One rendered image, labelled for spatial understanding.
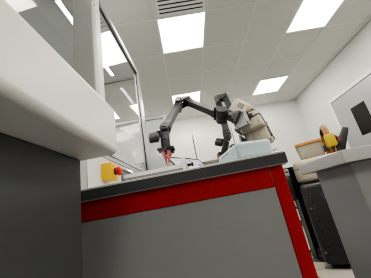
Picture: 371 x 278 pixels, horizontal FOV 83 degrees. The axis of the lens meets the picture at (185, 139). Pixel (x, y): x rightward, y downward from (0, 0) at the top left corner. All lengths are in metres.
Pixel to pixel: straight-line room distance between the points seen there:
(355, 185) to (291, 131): 4.90
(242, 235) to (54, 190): 0.37
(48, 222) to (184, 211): 0.26
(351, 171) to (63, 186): 0.80
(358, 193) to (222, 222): 0.51
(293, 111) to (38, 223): 5.83
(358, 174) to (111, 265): 0.75
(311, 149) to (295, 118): 4.45
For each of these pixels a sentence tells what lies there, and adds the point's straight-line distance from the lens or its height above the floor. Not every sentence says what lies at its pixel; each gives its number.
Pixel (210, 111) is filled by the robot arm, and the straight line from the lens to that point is 1.54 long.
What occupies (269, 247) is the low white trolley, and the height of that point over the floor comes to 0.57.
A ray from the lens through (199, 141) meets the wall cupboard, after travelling 4.76.
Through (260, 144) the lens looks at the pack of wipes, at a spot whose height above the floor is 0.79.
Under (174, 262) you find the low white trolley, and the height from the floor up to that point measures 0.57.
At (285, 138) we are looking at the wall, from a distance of 5.61.
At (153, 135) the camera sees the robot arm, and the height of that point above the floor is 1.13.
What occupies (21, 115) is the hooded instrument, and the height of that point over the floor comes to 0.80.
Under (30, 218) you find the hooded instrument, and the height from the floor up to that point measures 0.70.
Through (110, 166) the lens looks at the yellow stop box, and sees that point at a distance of 0.94.
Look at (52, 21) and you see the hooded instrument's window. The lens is 0.40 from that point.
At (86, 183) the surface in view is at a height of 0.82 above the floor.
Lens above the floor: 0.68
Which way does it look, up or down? 18 degrees up
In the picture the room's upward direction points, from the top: 11 degrees counter-clockwise
